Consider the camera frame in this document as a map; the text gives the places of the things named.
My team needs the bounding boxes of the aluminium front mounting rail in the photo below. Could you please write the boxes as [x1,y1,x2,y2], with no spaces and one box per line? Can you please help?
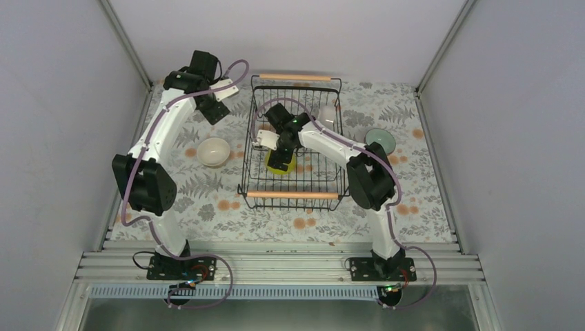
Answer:
[75,241,485,285]

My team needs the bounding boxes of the far wooden rack handle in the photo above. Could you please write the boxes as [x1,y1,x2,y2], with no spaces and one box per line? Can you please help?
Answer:
[259,73,332,81]

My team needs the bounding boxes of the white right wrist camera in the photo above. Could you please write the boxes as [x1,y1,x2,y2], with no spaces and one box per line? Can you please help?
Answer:
[252,130,279,150]

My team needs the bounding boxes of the lime green bowl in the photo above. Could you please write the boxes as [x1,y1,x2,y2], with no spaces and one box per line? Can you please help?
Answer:
[264,150,297,175]

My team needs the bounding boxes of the teal striped bowl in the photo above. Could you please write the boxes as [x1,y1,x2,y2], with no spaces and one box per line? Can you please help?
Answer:
[364,128,397,154]

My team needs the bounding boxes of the near wooden rack handle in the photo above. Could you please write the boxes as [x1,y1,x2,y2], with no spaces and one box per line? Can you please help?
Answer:
[246,191,339,200]

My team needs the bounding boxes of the aluminium frame rail right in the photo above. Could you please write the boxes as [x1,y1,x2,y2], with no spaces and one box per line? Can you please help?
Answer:
[415,1,502,330]

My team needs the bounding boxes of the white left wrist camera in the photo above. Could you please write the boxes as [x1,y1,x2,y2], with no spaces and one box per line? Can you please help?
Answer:
[210,79,239,101]

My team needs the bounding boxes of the floral patterned table mat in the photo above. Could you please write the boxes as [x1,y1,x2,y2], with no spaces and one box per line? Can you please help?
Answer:
[164,79,453,243]

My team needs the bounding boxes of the black wire dish rack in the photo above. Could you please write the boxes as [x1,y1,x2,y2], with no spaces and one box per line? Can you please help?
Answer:
[237,74,349,211]

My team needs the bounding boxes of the aluminium frame rail left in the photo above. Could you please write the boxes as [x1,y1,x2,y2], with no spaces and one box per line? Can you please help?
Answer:
[50,1,146,312]

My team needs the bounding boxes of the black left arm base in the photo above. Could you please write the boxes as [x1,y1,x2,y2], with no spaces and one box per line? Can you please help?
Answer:
[146,252,217,281]

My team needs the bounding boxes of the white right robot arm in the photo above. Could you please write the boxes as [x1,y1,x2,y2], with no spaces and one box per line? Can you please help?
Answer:
[255,103,406,281]

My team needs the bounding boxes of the cream floral bowl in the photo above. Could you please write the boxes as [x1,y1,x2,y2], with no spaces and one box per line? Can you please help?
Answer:
[197,137,230,168]

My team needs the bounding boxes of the white glossy bowl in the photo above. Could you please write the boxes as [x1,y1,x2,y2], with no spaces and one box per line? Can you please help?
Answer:
[317,105,337,131]

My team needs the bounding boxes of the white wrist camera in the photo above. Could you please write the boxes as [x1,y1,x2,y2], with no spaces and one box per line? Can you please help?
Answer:
[252,130,279,150]
[210,79,239,101]

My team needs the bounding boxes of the aluminium frame rail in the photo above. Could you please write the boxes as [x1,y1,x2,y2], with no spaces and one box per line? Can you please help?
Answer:
[415,1,502,330]
[50,1,146,312]

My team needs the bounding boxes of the wooden rack handle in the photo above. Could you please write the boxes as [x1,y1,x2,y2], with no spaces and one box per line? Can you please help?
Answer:
[246,191,339,200]
[259,73,332,81]

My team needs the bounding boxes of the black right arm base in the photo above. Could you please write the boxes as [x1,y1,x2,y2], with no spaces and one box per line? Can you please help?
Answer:
[344,248,417,282]

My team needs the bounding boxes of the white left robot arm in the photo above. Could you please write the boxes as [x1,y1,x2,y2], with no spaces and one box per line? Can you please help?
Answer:
[112,50,238,279]

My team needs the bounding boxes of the slotted grey cable duct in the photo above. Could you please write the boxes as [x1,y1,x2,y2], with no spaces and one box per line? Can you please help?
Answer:
[88,284,379,301]

